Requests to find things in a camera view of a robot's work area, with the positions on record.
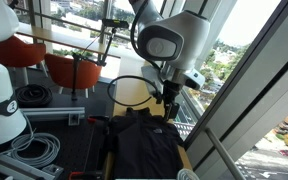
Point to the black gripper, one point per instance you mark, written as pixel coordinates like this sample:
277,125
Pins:
172,93

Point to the black zip jersey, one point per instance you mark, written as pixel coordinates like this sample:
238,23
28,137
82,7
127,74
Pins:
144,146

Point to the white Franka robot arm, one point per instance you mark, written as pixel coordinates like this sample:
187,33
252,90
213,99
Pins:
190,36

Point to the clear plastic cup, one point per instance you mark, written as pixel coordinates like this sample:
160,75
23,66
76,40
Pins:
188,175

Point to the orange chair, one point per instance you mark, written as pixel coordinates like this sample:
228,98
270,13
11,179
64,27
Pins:
17,51
72,71

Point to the wooden counter top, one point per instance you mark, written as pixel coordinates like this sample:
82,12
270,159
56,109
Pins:
67,41

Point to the grey wrist camera unit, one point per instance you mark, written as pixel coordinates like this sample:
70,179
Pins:
151,78

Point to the metal corner bracket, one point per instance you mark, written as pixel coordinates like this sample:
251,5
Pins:
74,119
53,170

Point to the black camera stand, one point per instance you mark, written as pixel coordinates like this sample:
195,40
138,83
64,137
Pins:
74,76

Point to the black stereo camera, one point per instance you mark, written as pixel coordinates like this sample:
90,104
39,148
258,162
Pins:
115,23

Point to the aluminium extrusion rail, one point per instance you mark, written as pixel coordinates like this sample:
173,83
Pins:
14,166
50,112

